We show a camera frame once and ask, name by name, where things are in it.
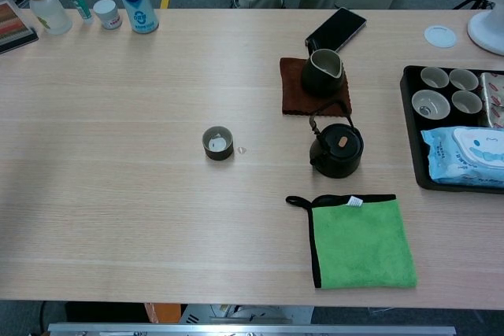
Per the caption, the dark teacup with pale inside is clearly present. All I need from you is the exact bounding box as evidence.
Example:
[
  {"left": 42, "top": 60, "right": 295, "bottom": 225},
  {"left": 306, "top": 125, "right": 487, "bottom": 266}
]
[{"left": 202, "top": 125, "right": 235, "bottom": 162}]

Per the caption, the dark ceramic teapot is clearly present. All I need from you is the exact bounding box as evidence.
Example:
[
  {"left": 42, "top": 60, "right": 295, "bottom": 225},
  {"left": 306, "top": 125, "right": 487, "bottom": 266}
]
[{"left": 308, "top": 99, "right": 365, "bottom": 179}]

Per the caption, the white robot base chassis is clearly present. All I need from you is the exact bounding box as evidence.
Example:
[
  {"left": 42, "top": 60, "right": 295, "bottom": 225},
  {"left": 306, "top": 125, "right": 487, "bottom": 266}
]
[{"left": 180, "top": 303, "right": 314, "bottom": 325}]

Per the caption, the translucent cup with dark object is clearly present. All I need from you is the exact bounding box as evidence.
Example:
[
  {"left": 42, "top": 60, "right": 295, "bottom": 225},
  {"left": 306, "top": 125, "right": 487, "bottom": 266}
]
[{"left": 411, "top": 89, "right": 451, "bottom": 121}]

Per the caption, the brown cloth mat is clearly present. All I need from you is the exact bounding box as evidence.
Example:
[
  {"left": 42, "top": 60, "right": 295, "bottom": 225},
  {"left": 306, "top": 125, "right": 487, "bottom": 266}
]
[{"left": 280, "top": 57, "right": 353, "bottom": 118}]

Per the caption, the dark ceramic fairness pitcher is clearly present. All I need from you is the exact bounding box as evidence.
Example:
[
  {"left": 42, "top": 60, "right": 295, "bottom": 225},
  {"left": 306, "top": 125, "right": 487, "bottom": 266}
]
[{"left": 301, "top": 38, "right": 347, "bottom": 98}]

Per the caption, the green microfiber cloth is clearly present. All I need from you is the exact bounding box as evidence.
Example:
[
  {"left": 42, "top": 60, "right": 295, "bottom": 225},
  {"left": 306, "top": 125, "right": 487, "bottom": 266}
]
[{"left": 285, "top": 194, "right": 418, "bottom": 290}]

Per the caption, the black smartphone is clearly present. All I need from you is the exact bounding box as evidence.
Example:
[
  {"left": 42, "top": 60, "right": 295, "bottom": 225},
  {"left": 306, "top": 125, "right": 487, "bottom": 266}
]
[{"left": 304, "top": 6, "right": 368, "bottom": 54}]

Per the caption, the black serving tray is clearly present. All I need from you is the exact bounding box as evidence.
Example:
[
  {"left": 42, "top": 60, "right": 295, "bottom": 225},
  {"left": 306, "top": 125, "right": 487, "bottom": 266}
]
[{"left": 399, "top": 65, "right": 504, "bottom": 195}]

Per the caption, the orange panel under table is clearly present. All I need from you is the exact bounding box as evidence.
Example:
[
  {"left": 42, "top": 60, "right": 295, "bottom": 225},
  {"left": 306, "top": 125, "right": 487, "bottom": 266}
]
[{"left": 143, "top": 302, "right": 182, "bottom": 324}]

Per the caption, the small white jar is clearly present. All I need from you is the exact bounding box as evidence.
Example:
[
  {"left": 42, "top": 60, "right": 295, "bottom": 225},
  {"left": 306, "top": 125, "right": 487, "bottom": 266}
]
[{"left": 92, "top": 0, "right": 122, "bottom": 31}]

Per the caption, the blue wet wipes pack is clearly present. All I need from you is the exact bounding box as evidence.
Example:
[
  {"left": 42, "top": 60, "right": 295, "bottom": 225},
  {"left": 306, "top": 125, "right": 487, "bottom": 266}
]
[{"left": 420, "top": 126, "right": 504, "bottom": 190}]

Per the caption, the small white green tube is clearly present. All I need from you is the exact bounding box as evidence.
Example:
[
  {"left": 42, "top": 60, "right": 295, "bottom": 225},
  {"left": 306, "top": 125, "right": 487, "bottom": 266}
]
[{"left": 64, "top": 0, "right": 95, "bottom": 25}]

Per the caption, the frosted bottle with wooden cap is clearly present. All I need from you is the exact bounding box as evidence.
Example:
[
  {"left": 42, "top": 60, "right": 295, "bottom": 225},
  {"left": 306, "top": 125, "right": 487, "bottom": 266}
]
[{"left": 22, "top": 0, "right": 74, "bottom": 35}]

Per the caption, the gold foil packet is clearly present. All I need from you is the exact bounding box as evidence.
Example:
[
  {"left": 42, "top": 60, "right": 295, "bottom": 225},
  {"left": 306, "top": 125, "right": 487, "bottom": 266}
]
[{"left": 478, "top": 72, "right": 504, "bottom": 129}]

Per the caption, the aluminium profile rail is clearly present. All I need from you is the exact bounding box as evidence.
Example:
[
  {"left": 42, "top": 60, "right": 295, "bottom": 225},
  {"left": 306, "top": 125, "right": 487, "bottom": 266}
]
[{"left": 46, "top": 322, "right": 457, "bottom": 336}]

